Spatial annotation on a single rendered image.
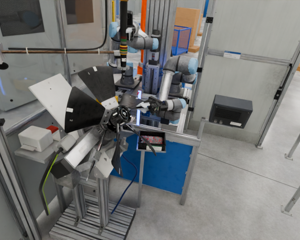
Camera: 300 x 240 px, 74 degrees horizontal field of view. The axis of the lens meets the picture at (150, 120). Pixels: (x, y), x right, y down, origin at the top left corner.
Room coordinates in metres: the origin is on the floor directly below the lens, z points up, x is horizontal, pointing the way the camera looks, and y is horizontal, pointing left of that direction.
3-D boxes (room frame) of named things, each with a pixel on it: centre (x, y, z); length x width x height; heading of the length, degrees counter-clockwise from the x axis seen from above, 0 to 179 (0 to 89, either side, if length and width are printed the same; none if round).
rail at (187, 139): (1.47, 0.00, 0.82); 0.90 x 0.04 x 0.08; 77
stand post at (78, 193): (1.09, 0.54, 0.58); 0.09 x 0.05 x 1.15; 167
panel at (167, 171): (1.47, 0.00, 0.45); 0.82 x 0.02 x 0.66; 77
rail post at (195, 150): (1.37, -0.42, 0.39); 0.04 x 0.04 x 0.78; 77
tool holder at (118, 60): (1.14, 0.19, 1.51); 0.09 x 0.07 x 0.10; 112
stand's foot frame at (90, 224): (1.05, 0.41, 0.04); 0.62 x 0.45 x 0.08; 77
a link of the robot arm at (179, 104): (1.32, -0.19, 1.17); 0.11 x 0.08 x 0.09; 114
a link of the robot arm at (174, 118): (1.33, -0.17, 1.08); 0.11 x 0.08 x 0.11; 75
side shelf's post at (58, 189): (1.15, 0.74, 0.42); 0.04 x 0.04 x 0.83; 77
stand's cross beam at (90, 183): (1.06, 0.43, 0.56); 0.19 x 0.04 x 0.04; 77
